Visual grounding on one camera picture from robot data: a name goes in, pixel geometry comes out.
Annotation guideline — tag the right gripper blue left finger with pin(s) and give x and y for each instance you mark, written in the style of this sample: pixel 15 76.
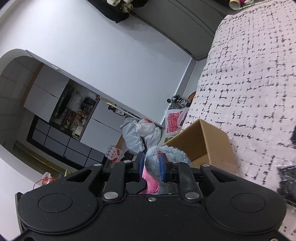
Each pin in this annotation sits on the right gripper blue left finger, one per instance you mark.
pixel 140 165

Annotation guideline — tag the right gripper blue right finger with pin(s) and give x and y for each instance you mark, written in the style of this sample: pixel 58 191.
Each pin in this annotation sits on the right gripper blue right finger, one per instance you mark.
pixel 164 167

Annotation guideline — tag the grey pink paw plush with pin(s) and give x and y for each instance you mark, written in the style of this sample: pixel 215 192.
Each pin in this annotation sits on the grey pink paw plush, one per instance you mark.
pixel 154 168

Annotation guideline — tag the brown cardboard box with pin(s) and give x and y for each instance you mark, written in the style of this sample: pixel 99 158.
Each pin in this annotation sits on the brown cardboard box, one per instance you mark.
pixel 204 143

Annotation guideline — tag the dark item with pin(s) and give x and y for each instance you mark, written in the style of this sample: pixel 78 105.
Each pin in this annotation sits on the dark item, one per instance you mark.
pixel 287 182

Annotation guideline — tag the grey plastic garbage bag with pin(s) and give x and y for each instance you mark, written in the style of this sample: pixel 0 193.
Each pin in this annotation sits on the grey plastic garbage bag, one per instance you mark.
pixel 132 139

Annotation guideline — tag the white plastic garbage bag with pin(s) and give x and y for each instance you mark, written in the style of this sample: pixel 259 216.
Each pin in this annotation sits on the white plastic garbage bag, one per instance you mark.
pixel 149 132

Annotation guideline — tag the water bottle pack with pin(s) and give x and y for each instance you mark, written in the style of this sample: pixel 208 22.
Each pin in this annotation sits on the water bottle pack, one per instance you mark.
pixel 113 153

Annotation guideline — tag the red printed plastic bag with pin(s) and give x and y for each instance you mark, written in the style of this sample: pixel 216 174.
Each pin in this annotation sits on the red printed plastic bag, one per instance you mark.
pixel 174 119

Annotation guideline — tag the black white sneakers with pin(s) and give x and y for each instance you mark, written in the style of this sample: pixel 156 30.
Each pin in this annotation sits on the black white sneakers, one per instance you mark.
pixel 178 102

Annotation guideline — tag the grey white shelf cabinet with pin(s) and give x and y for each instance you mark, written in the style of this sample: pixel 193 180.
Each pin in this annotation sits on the grey white shelf cabinet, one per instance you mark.
pixel 61 118

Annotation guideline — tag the white black patterned blanket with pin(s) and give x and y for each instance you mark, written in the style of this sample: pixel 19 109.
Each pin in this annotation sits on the white black patterned blanket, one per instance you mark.
pixel 247 88

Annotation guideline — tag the dark grey door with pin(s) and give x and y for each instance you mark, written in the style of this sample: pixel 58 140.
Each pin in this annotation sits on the dark grey door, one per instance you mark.
pixel 189 24

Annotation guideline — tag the clothes hanging on door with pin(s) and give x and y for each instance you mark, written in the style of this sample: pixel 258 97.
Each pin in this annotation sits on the clothes hanging on door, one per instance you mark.
pixel 117 11

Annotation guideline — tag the paper cup on floor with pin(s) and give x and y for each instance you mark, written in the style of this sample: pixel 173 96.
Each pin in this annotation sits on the paper cup on floor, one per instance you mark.
pixel 235 4

